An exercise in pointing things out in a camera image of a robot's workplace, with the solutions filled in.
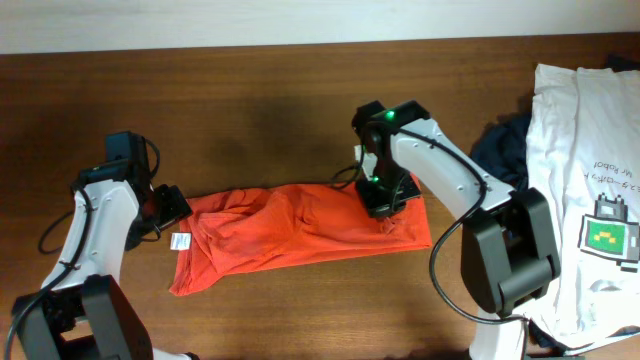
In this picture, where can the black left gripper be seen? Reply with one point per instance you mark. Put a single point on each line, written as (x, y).
(170, 206)

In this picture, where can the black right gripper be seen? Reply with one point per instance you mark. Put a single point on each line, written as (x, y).
(388, 201)

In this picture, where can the orange printed t-shirt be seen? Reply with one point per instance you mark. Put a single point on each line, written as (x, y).
(250, 230)

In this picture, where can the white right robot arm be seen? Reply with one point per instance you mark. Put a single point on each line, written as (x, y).
(509, 255)

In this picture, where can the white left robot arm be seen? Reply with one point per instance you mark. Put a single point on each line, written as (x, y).
(81, 312)

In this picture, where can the white t-shirt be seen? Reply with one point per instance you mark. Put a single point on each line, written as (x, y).
(597, 292)

